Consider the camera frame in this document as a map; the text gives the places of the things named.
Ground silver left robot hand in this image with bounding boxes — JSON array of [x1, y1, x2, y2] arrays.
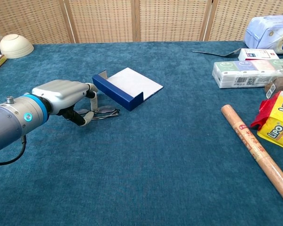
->
[[32, 79, 99, 128]]

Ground thin metal eyeglasses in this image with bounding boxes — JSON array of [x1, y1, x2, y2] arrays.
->
[[73, 105, 120, 121]]

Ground blue folding glasses case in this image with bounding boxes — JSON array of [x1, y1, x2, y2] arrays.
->
[[92, 67, 164, 112]]

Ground cream upturned bowl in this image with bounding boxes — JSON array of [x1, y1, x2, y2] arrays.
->
[[0, 33, 34, 59]]

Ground woven bamboo folding screen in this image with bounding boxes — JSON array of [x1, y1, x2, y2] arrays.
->
[[0, 0, 283, 45]]

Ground teal table cloth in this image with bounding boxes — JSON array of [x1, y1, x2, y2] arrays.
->
[[0, 41, 283, 226]]

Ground metal spoon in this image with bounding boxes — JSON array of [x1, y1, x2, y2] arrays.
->
[[192, 48, 241, 58]]

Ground pastel pocket tissue multipack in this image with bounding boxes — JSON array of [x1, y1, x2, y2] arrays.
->
[[211, 58, 283, 89]]

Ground wrapped wooden rolling pin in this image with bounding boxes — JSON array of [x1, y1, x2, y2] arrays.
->
[[221, 104, 283, 210]]

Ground small red white box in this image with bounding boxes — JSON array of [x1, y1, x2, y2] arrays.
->
[[238, 48, 280, 61]]

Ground large pale blue tissue pack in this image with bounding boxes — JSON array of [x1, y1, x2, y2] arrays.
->
[[243, 15, 283, 55]]

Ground brown snack pack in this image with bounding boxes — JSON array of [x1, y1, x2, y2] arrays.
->
[[264, 70, 283, 99]]

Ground yellow Lipo snack bag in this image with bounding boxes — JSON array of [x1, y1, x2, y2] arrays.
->
[[250, 90, 283, 153]]

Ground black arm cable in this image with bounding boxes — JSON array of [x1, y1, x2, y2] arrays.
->
[[0, 135, 27, 166]]

